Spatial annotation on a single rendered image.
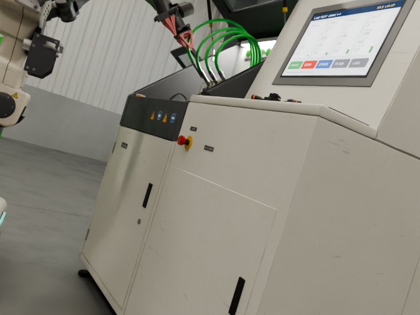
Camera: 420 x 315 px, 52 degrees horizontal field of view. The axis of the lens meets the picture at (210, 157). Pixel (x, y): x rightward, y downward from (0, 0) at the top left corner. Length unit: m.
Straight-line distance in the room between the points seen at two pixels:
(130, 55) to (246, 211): 7.96
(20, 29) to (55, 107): 6.57
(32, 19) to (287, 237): 1.37
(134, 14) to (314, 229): 8.18
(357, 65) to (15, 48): 1.33
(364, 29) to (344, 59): 0.12
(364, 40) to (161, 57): 7.96
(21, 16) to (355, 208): 1.48
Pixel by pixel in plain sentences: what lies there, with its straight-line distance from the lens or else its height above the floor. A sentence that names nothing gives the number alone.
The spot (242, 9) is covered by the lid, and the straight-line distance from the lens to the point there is 2.44.
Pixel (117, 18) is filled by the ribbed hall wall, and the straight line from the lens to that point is 8.94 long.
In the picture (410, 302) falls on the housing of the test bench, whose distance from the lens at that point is 1.57.
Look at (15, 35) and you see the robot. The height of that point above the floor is 1.01.
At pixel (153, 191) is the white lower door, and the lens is 1.72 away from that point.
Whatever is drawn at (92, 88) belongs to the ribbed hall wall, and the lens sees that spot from 8.74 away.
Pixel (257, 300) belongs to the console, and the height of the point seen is 0.47.
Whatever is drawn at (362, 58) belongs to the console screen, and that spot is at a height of 1.20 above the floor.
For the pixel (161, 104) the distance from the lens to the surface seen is 1.88.
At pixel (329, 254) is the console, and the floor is 0.62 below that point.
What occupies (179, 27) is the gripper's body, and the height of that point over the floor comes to 1.29.
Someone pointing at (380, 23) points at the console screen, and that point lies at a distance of 1.51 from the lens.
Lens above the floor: 0.79
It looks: 1 degrees down
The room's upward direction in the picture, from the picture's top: 17 degrees clockwise
